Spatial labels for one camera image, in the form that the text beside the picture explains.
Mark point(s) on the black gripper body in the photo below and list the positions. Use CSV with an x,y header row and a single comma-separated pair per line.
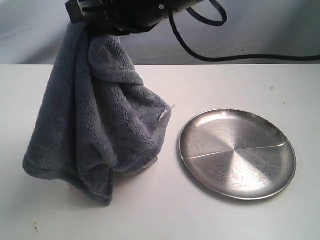
x,y
118,17

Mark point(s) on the grey fluffy towel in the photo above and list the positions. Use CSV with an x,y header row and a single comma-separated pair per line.
x,y
97,118

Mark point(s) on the round steel plate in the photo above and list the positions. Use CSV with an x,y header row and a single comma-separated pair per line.
x,y
237,154

